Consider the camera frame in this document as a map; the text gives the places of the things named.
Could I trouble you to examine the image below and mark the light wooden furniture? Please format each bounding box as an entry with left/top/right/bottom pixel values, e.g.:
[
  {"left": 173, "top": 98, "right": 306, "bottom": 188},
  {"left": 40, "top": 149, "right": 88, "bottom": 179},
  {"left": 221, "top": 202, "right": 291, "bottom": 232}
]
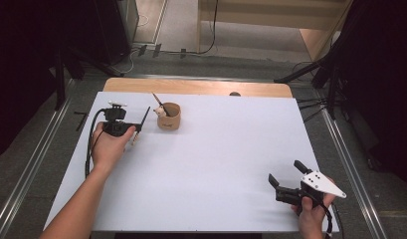
[{"left": 196, "top": 0, "right": 354, "bottom": 63}]

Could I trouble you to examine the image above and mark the hand-held gripper cable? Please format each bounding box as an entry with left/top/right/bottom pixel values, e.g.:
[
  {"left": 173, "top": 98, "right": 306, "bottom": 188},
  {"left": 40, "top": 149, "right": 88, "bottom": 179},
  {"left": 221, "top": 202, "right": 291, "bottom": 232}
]
[
  {"left": 306, "top": 193, "right": 334, "bottom": 239},
  {"left": 85, "top": 108, "right": 107, "bottom": 178}
]

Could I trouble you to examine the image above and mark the dark curtain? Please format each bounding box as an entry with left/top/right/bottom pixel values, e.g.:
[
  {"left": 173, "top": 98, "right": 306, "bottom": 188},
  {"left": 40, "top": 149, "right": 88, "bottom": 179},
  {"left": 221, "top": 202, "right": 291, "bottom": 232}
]
[
  {"left": 326, "top": 0, "right": 407, "bottom": 197},
  {"left": 0, "top": 0, "right": 100, "bottom": 160}
]

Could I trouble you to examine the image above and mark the black cabinet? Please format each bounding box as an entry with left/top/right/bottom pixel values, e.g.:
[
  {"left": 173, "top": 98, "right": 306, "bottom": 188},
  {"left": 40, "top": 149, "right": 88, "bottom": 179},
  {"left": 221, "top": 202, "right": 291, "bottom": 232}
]
[{"left": 95, "top": 0, "right": 139, "bottom": 64}]

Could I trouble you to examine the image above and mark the left hand-held gripper cable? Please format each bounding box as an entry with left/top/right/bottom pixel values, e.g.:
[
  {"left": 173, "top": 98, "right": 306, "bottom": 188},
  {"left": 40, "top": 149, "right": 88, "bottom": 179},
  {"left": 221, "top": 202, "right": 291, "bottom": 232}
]
[{"left": 85, "top": 108, "right": 107, "bottom": 178}]

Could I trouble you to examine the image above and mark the brown cup with animal figure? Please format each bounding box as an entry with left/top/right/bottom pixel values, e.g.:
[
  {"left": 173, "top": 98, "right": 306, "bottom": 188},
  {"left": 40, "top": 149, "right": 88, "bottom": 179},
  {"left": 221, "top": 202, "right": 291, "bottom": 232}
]
[{"left": 152, "top": 102, "right": 182, "bottom": 130}]

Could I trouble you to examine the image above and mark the wooden table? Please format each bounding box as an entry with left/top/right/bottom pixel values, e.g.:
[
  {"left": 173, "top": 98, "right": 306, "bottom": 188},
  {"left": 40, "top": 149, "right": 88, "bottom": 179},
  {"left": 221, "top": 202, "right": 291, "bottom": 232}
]
[{"left": 102, "top": 77, "right": 294, "bottom": 99}]

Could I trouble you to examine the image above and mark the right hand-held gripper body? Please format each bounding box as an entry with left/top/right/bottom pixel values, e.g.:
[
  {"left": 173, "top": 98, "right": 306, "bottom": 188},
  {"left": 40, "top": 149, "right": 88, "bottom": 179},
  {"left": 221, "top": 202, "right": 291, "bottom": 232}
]
[{"left": 275, "top": 170, "right": 347, "bottom": 216}]

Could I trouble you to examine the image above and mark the black floor cable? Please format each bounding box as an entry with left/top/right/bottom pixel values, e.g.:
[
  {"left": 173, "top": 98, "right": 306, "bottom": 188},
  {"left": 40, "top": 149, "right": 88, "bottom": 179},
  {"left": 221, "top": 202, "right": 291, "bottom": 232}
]
[{"left": 164, "top": 0, "right": 220, "bottom": 56}]

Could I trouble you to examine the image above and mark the right hand-held gripper cable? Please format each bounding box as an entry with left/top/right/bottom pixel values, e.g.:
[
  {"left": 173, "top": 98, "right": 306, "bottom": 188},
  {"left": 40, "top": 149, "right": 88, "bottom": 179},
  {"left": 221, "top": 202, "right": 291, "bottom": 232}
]
[{"left": 306, "top": 193, "right": 334, "bottom": 239}]

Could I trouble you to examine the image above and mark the person's right hand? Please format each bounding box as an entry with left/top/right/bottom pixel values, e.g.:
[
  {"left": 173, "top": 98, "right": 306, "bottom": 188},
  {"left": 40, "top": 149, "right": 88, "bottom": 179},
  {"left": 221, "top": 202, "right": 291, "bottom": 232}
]
[{"left": 290, "top": 193, "right": 338, "bottom": 239}]

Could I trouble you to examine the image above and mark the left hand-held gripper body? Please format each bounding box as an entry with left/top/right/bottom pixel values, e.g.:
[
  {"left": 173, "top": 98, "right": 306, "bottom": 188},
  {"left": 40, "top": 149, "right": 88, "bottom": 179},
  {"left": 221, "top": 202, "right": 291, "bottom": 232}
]
[{"left": 102, "top": 101, "right": 129, "bottom": 137}]

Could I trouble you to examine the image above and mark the brown-handled brush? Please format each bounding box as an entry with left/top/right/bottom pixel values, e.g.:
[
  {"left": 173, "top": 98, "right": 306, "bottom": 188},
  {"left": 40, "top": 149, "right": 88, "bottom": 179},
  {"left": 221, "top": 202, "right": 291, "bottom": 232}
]
[{"left": 151, "top": 92, "right": 172, "bottom": 118}]

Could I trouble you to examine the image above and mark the person's left hand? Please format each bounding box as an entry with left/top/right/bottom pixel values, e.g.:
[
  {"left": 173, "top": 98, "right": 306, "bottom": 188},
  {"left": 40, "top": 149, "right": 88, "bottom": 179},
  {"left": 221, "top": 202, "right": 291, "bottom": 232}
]
[{"left": 91, "top": 121, "right": 137, "bottom": 175}]

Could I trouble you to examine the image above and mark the black metal stand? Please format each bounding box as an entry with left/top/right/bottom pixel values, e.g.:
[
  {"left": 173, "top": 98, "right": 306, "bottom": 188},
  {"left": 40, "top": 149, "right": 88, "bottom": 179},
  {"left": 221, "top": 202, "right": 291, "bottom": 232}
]
[
  {"left": 274, "top": 56, "right": 341, "bottom": 120},
  {"left": 53, "top": 43, "right": 125, "bottom": 112}
]

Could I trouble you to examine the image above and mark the white table sheet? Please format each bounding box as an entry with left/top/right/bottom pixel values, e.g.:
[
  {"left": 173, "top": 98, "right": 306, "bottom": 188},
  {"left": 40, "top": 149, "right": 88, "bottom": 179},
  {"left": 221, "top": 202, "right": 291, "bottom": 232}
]
[{"left": 43, "top": 91, "right": 339, "bottom": 233}]

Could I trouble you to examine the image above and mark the metal floor rail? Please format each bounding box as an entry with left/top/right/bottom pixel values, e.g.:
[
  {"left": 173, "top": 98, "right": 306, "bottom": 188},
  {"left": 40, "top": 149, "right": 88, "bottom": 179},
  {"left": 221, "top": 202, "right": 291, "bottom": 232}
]
[
  {"left": 0, "top": 96, "right": 73, "bottom": 239},
  {"left": 319, "top": 106, "right": 389, "bottom": 239}
]

